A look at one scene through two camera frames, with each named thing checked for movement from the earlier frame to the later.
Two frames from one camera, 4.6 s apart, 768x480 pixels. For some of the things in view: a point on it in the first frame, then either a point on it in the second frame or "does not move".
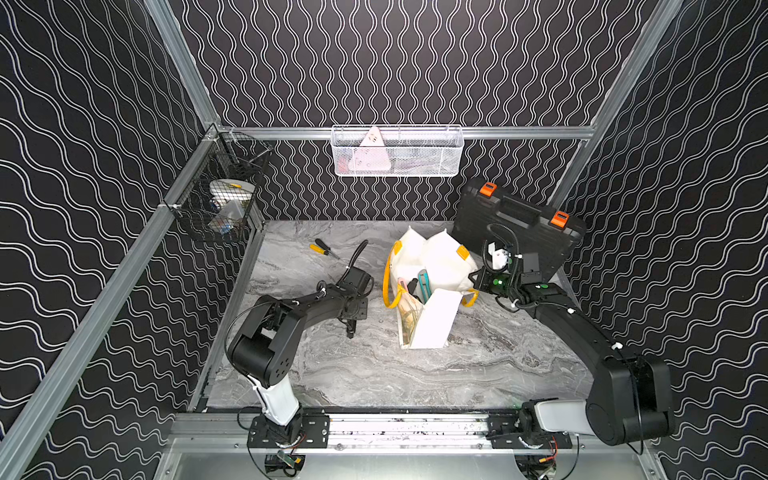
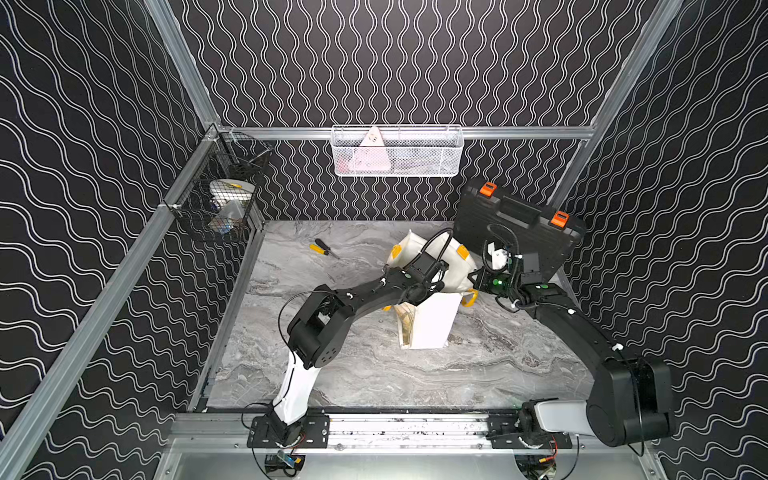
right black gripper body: [499, 283] does not move
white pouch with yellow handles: [424, 279] does not move
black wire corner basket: [217, 201] does not move
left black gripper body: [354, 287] → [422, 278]
